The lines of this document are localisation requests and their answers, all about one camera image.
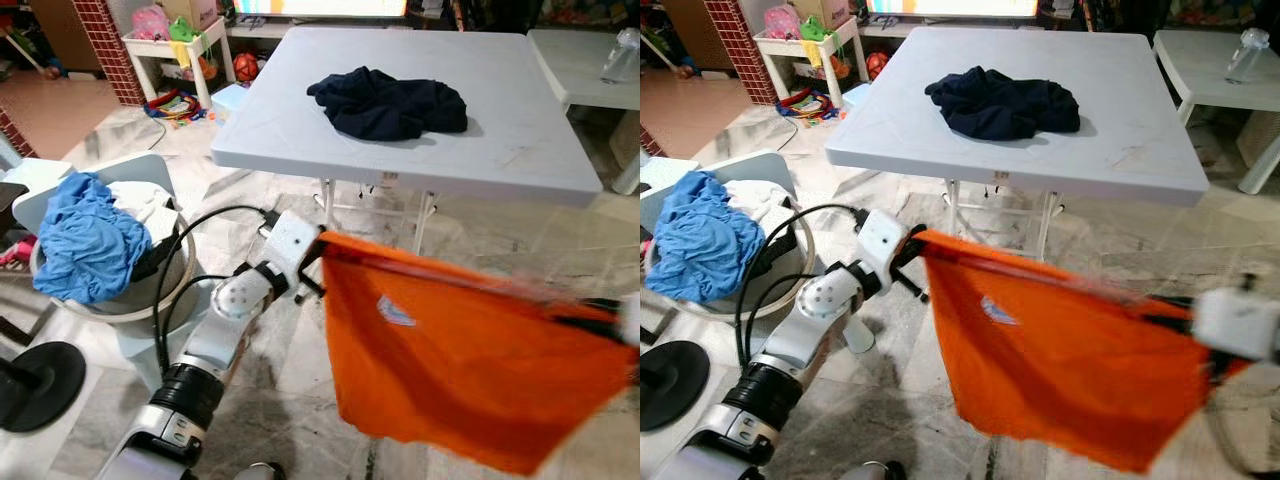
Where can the orange shirt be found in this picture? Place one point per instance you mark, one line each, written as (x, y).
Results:
(450, 370)
(1060, 370)

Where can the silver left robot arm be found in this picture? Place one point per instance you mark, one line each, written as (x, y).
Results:
(800, 345)
(205, 345)

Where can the black standing fan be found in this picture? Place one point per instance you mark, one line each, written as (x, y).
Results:
(670, 385)
(45, 385)

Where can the grey laundry basin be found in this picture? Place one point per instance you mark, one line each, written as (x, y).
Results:
(160, 292)
(775, 292)

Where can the black cloth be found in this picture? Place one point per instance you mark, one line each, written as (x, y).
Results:
(770, 262)
(150, 263)

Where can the light blue storage box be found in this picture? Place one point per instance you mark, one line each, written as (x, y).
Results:
(230, 98)
(857, 97)

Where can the navy blue garment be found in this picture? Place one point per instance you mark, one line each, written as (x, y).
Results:
(390, 110)
(1000, 110)

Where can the colourful toy pile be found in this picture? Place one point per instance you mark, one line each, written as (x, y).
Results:
(808, 105)
(175, 105)

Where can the red ball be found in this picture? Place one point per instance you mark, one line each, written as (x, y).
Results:
(245, 67)
(877, 66)

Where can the beige wicker basket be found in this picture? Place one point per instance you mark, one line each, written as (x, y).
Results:
(1260, 140)

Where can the grey robot foot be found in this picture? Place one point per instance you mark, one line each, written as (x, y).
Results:
(885, 472)
(262, 472)

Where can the yellow cloth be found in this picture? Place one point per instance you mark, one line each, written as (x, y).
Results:
(185, 52)
(817, 52)

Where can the white toy shelf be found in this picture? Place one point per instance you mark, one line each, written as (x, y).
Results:
(150, 48)
(780, 48)

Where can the green toy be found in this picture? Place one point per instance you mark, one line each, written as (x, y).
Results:
(183, 30)
(815, 30)

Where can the clear plastic bottle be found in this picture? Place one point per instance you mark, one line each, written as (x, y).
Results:
(1247, 62)
(620, 62)

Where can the small white side table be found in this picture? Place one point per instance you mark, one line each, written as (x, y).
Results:
(1200, 65)
(575, 60)

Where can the television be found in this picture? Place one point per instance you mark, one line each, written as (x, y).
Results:
(950, 7)
(320, 7)

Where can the cardboard box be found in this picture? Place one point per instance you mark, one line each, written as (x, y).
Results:
(195, 10)
(825, 10)

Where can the red brick pillar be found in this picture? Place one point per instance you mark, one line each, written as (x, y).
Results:
(740, 50)
(105, 50)

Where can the pink toy bag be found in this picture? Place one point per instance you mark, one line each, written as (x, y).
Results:
(782, 22)
(150, 22)

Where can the pink plastic item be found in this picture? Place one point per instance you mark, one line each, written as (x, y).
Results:
(14, 255)

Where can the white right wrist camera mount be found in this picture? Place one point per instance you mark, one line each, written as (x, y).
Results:
(1235, 322)
(630, 320)

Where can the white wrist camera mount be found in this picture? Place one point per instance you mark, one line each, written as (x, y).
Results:
(1235, 322)
(290, 245)
(630, 320)
(880, 242)

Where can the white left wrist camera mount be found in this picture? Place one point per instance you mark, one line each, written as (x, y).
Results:
(880, 242)
(290, 245)

